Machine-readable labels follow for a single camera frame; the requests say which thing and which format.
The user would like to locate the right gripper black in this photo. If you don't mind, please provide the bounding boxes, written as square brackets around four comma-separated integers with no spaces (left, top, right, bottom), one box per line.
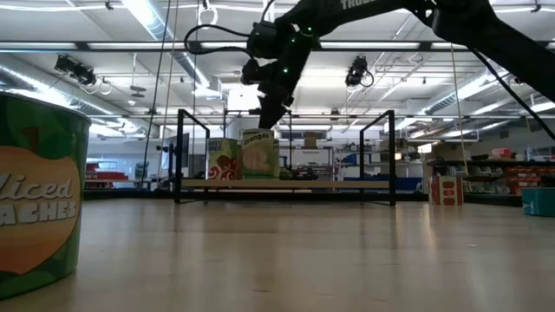
[240,21,321,130]

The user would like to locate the green oranges can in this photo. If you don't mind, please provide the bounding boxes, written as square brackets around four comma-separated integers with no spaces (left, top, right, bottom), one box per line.
[240,128,278,179]

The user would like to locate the spaghetti sauce can red swirl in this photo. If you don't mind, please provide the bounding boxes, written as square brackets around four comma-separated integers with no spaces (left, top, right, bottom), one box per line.
[207,137,239,181]

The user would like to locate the green sliced peaches can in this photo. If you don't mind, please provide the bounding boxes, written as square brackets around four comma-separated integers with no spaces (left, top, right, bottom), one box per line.
[0,90,93,301]

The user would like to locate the teal bin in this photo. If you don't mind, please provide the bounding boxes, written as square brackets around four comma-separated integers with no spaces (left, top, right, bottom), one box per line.
[521,186,555,218]

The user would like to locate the dark green clutter pile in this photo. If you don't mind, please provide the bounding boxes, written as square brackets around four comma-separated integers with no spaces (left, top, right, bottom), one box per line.
[279,166,320,181]

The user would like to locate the red storage cabinet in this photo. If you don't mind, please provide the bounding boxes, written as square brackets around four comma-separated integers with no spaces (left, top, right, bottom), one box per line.
[85,162,130,183]

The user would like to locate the rack with orange bins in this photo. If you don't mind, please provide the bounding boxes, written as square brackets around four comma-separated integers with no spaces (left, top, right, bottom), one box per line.
[427,158,555,196]

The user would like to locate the right arm's black wrist camera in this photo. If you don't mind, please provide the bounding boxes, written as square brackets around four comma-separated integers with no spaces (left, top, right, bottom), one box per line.
[246,21,279,61]

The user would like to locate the black frame wooden shelf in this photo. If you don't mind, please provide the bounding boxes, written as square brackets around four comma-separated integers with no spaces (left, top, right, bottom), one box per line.
[173,107,396,207]

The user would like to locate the black hanging camera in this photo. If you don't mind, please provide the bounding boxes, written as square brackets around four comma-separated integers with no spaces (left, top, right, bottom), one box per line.
[54,55,97,87]
[344,55,375,88]

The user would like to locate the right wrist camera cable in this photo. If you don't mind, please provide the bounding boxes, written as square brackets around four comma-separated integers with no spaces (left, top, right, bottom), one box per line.
[184,23,261,58]

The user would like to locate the dark hanging cable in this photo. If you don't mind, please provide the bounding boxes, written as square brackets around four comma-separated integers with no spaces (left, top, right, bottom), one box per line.
[144,0,173,157]

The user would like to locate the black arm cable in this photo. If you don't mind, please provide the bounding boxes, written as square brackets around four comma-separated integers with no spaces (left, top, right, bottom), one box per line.
[470,47,555,142]

